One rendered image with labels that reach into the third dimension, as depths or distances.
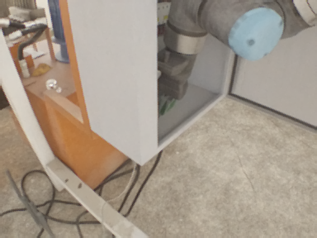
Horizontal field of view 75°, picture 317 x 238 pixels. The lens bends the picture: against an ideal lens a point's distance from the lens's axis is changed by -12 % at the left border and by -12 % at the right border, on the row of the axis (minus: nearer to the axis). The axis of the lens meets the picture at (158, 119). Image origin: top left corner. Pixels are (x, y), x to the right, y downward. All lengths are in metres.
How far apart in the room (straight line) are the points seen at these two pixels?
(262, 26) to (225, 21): 0.06
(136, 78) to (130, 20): 0.10
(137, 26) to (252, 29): 0.18
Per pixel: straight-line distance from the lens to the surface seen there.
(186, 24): 0.47
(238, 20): 0.38
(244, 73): 0.78
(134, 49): 0.39
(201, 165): 1.44
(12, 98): 0.99
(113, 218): 0.96
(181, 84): 0.57
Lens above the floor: 1.07
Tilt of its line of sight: 38 degrees down
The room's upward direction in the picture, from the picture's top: straight up
